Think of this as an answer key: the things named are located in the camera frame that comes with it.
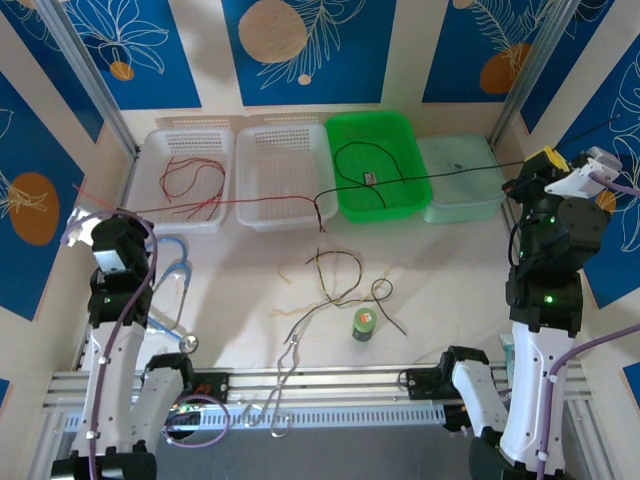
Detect red wire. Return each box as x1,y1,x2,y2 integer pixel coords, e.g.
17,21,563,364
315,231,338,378
158,156,226,221
72,183,329,234

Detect black yellow striped wire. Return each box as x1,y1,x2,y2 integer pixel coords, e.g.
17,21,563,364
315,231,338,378
283,249,364,346

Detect blue stethoscope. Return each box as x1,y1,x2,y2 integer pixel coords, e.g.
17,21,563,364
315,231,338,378
148,235,200,354

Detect pale green zip case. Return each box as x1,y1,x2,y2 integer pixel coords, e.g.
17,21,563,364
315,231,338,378
415,133,509,225

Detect light blue packet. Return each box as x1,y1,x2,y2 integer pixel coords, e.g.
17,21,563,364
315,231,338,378
498,333,517,369

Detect white perforated plastic basket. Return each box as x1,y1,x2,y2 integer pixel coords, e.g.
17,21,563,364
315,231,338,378
122,128,237,235
234,123,340,234

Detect metal tongs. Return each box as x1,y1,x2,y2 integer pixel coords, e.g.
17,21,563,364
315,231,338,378
243,314,317,440

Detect green perforated plastic basket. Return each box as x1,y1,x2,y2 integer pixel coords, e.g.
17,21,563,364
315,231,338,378
323,109,434,225

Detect black electronics module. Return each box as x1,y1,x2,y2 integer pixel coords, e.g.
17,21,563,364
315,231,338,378
442,402,476,437

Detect small green jar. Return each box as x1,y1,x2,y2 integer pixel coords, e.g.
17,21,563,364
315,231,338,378
351,307,378,344

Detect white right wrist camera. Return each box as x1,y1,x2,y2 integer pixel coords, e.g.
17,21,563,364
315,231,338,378
543,146,625,197

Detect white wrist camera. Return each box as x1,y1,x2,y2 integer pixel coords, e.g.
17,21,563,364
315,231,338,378
543,146,625,197
59,207,96,249

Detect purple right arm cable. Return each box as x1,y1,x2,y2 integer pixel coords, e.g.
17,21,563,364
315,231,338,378
539,172,640,474

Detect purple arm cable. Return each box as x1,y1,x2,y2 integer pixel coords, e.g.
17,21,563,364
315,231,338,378
60,209,230,480
539,172,640,474

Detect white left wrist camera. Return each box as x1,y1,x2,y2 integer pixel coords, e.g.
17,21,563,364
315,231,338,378
59,207,96,249

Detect aluminium frame post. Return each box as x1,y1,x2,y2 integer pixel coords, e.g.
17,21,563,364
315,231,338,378
37,0,141,159
489,0,584,149

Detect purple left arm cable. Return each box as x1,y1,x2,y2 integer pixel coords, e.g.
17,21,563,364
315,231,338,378
60,209,230,480

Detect aluminium frame rail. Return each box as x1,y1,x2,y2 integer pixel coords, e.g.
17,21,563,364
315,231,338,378
47,368,594,409

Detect white slotted cable duct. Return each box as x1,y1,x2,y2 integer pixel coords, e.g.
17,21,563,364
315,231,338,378
63,404,447,432

